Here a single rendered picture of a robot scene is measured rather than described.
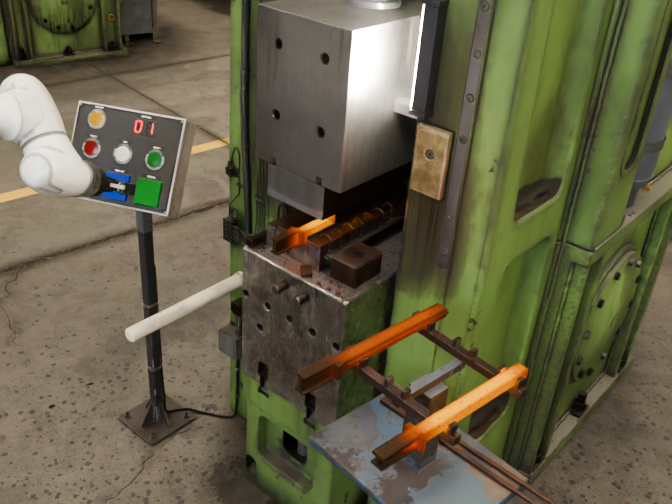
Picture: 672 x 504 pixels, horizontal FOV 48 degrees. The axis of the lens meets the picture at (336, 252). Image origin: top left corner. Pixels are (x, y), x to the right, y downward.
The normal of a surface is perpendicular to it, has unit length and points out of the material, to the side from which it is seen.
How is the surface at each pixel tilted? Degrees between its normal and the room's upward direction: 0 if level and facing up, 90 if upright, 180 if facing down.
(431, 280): 90
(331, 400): 90
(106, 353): 0
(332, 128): 90
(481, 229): 90
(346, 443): 0
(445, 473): 0
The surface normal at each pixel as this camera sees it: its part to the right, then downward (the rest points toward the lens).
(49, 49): 0.57, 0.45
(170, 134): -0.20, -0.02
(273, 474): -0.65, 0.34
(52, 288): 0.07, -0.86
